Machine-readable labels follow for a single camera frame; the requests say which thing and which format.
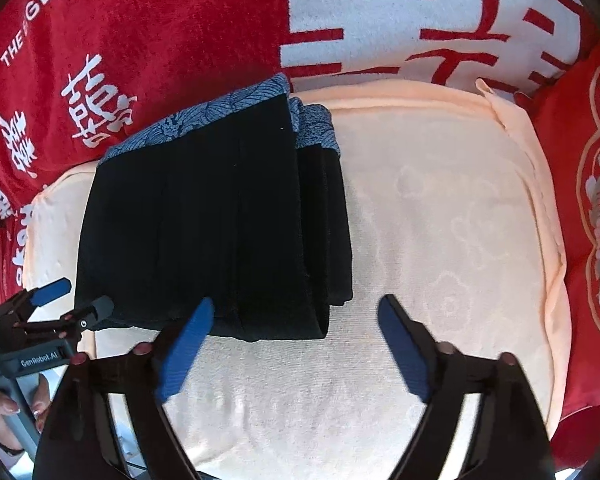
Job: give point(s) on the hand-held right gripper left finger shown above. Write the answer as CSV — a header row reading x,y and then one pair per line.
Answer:
x,y
185,352

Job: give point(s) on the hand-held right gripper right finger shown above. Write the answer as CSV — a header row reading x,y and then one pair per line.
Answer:
x,y
402,355

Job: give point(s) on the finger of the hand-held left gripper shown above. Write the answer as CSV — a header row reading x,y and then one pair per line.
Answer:
x,y
55,289
97,307

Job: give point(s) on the black pants with blue waistband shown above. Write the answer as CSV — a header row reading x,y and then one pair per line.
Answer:
x,y
205,210

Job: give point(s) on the peach towel blanket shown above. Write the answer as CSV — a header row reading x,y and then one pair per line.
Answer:
x,y
440,240

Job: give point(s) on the red floral pillow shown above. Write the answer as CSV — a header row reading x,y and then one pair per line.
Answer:
x,y
595,210

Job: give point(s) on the red and white printed blanket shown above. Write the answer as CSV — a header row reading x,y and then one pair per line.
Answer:
x,y
130,25

